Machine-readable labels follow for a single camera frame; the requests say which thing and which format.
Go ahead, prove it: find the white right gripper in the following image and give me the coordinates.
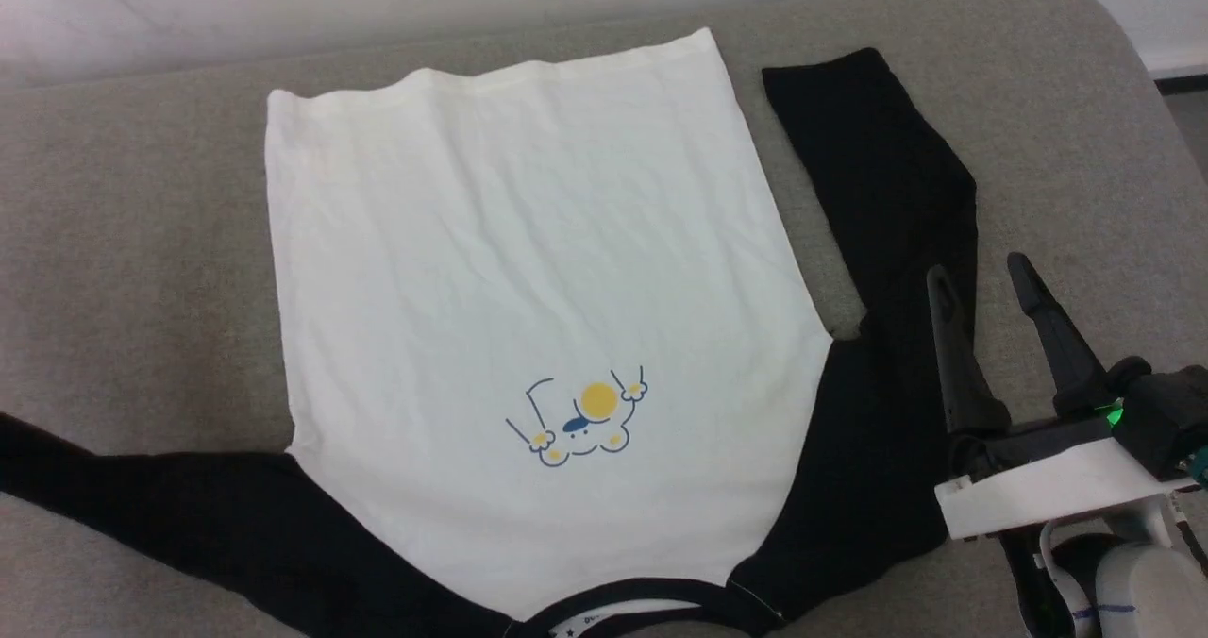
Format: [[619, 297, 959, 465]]
[[925, 252, 1196, 541]]

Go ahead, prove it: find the cream and black raglan shirt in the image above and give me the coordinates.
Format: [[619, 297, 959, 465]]
[[0, 26, 980, 638]]

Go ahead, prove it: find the grey fabric sofa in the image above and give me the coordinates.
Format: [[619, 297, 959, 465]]
[[0, 0, 1208, 638]]

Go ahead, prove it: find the white wall baseboard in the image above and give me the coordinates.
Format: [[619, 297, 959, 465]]
[[1142, 45, 1208, 80]]

